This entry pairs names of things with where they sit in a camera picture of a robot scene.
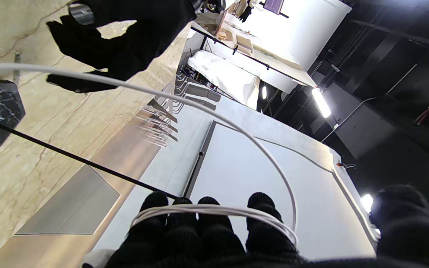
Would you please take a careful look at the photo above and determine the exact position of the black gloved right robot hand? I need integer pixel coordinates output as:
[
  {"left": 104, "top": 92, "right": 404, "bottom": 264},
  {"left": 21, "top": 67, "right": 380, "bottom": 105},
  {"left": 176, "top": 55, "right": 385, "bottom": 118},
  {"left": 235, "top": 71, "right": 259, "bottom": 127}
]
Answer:
[{"left": 82, "top": 184, "right": 429, "bottom": 268}]

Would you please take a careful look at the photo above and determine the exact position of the ceiling strip light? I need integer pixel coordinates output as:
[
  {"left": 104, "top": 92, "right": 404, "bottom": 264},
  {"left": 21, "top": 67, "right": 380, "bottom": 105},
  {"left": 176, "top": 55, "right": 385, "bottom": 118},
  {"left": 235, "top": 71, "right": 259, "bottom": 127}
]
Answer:
[
  {"left": 360, "top": 194, "right": 374, "bottom": 213},
  {"left": 311, "top": 88, "right": 331, "bottom": 119}
]

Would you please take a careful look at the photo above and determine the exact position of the printed conference room backdrop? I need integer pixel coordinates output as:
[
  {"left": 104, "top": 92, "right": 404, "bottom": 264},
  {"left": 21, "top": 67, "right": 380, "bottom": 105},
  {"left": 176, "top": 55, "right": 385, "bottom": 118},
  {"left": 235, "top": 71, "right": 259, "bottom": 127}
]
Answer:
[{"left": 0, "top": 56, "right": 381, "bottom": 268}]

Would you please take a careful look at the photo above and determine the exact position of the black spare glove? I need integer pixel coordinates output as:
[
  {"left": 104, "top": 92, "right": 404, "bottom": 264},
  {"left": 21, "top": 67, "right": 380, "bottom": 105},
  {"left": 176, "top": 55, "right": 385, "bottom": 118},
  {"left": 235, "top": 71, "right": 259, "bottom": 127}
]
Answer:
[{"left": 238, "top": 4, "right": 254, "bottom": 23}]

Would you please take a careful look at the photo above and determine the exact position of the white padded sheet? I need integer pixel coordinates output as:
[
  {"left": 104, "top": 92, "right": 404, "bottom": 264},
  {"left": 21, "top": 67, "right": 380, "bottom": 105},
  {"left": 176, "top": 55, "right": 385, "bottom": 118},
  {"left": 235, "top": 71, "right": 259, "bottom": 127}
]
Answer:
[{"left": 188, "top": 50, "right": 260, "bottom": 108}]

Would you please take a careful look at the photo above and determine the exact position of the cluttered wooden storage shelf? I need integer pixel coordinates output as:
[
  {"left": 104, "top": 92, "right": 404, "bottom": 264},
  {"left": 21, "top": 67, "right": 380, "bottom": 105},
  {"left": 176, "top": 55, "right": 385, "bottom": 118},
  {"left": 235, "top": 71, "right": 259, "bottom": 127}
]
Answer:
[{"left": 200, "top": 0, "right": 286, "bottom": 52}]

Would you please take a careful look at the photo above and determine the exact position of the black metal frame rail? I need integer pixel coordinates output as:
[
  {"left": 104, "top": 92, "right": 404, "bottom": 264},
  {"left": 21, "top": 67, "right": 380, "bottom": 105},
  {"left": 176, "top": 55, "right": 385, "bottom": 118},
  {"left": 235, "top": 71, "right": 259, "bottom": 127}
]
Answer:
[{"left": 190, "top": 25, "right": 315, "bottom": 88}]

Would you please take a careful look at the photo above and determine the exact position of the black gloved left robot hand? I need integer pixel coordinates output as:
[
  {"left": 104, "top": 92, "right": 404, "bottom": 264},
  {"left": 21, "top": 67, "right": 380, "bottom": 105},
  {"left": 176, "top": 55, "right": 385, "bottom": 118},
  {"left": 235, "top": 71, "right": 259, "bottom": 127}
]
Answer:
[{"left": 46, "top": 0, "right": 198, "bottom": 93}]

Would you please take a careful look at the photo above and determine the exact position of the white wired earphone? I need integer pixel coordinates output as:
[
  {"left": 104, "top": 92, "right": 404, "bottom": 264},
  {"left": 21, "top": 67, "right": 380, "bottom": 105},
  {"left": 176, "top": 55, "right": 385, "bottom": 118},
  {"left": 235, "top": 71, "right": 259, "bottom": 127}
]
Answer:
[{"left": 0, "top": 63, "right": 299, "bottom": 246}]

